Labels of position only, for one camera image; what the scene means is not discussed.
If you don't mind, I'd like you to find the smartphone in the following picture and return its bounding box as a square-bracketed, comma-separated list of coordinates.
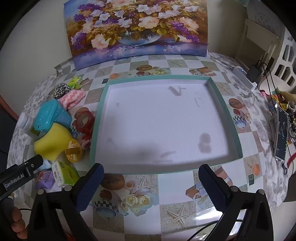
[274, 107, 289, 160]

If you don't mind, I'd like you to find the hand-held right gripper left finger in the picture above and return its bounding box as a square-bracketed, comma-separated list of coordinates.
[28, 163, 105, 241]

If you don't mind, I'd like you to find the white wooden furniture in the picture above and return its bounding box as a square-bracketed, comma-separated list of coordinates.
[236, 19, 281, 67]

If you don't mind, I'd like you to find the green tissue pack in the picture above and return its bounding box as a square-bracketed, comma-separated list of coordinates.
[51, 161, 80, 188]

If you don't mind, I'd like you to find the black power adapter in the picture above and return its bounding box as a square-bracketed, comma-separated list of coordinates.
[246, 65, 264, 82]

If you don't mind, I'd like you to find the white power strip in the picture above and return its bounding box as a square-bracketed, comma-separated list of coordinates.
[231, 66, 258, 90]

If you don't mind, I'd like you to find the lime green toy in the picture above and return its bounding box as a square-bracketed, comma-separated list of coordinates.
[68, 76, 83, 90]

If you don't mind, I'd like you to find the red strap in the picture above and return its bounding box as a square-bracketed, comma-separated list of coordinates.
[287, 151, 296, 167]

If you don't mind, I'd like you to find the purple snack packet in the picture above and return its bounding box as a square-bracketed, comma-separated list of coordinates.
[33, 170, 56, 190]

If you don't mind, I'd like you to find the red ring hair tie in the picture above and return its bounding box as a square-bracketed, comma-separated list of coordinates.
[74, 110, 95, 135]

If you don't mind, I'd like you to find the pink white chevron cloth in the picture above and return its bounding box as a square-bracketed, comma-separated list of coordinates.
[58, 89, 86, 110]

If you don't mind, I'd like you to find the leopard print scrunchie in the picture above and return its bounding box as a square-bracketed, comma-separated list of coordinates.
[53, 83, 72, 100]

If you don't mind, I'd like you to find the red and yellow toy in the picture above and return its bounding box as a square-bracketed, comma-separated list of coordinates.
[80, 131, 93, 150]

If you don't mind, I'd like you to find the flower painting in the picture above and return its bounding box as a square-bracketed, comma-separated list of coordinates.
[63, 0, 208, 70]

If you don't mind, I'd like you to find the white lattice panel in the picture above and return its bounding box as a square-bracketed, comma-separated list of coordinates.
[273, 30, 296, 93]

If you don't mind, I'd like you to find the gold foil packet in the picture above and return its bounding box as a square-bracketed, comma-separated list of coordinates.
[65, 139, 83, 164]

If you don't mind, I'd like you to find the person's left hand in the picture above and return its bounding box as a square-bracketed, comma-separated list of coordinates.
[10, 207, 29, 239]

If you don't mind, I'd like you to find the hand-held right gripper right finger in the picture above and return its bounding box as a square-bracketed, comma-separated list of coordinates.
[198, 164, 274, 241]

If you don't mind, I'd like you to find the light blue cloth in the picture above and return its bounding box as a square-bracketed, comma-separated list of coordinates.
[42, 159, 55, 171]

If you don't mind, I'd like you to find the teal rimmed white tray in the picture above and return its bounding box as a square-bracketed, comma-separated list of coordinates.
[89, 75, 242, 175]

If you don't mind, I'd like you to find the teal plastic box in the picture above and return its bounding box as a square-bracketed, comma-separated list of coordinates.
[33, 101, 73, 133]

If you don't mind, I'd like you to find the yellow sponge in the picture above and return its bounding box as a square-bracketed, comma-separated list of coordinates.
[34, 122, 73, 161]

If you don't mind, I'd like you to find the checkered printed tablecloth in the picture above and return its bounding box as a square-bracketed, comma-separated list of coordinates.
[8, 52, 296, 241]

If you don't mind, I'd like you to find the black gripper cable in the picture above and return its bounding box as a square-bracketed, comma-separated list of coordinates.
[185, 219, 222, 241]

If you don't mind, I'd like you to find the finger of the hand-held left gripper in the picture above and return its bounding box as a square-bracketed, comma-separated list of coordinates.
[23, 154, 44, 174]

